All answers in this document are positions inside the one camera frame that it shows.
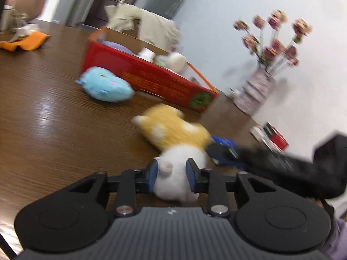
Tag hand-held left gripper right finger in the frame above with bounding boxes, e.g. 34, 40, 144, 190
185, 158, 272, 218

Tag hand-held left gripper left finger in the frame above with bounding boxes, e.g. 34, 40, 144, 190
69, 159, 159, 218

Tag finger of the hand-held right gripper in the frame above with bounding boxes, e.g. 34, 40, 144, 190
205, 136, 248, 167

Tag yellow and white plush toy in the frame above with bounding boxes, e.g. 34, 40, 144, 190
132, 103, 213, 202

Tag red cardboard box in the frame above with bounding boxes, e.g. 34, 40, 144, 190
80, 26, 220, 114

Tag person's right forearm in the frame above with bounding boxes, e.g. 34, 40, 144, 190
322, 199, 347, 260

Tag white small box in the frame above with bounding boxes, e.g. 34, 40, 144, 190
250, 126, 268, 141

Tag red book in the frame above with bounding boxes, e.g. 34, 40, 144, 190
261, 122, 289, 150

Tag pink ribbed vase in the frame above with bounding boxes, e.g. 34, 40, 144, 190
233, 67, 276, 114

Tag white sponge block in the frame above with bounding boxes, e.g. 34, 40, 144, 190
165, 52, 187, 72

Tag light blue plush toy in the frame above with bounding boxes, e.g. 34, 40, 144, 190
75, 66, 134, 104

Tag dried pink flowers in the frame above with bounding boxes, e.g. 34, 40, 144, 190
233, 10, 312, 74

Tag white foam roll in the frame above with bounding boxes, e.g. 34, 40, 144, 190
138, 47, 156, 62

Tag purple towel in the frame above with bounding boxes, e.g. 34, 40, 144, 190
101, 40, 133, 55

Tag beige coat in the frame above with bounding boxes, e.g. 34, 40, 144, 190
104, 4, 181, 52

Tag dark brown door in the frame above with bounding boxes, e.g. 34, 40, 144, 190
85, 0, 146, 29

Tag orange cloth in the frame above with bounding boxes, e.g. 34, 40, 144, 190
0, 31, 51, 52

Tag white bottle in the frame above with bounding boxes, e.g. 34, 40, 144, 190
20, 23, 40, 37

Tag clear glass jar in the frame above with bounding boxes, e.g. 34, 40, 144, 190
0, 5, 30, 33

